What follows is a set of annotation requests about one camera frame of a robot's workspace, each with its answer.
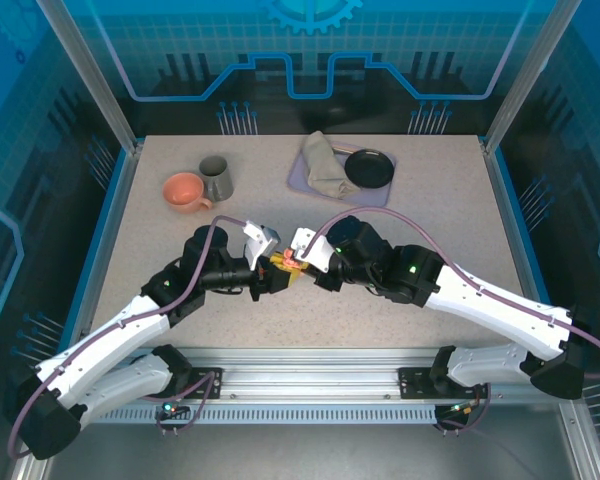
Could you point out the pink earbud charging case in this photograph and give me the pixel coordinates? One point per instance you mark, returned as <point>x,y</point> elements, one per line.
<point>290,261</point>

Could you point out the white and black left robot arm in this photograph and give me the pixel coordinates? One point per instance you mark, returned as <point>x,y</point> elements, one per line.
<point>105,340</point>

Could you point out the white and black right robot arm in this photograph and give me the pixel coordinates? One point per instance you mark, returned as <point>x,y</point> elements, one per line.
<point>490,305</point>

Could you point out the lavender plastic tray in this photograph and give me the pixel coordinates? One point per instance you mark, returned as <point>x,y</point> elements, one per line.
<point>375,197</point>

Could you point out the orange ceramic mug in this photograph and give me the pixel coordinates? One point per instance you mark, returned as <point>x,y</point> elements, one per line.
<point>182,189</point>

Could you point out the grey metal mug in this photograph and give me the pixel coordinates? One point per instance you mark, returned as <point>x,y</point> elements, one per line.
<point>220,185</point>

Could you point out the black round plate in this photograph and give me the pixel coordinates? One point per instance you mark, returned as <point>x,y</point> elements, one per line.
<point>370,167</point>

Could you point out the beige folded cloth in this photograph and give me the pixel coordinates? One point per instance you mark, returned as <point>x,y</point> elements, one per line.
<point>322,165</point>

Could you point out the small LED electronics board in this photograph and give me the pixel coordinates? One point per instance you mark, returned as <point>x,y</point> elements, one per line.
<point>172,406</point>
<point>462,407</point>

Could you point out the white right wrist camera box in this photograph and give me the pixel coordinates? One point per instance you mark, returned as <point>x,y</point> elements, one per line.
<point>320,252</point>

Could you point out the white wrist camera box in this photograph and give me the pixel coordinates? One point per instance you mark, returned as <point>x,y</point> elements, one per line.
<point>320,252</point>
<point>260,240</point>

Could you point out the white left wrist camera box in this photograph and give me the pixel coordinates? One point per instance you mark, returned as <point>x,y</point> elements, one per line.
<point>260,240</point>

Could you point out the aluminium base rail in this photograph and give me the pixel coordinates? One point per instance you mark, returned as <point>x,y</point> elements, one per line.
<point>305,375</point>

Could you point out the aluminium table side rail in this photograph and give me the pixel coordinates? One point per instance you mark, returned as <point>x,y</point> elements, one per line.
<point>501,190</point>
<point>123,190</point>

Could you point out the aluminium frame post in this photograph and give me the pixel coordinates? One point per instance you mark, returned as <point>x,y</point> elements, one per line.
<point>530,75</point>
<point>95,75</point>

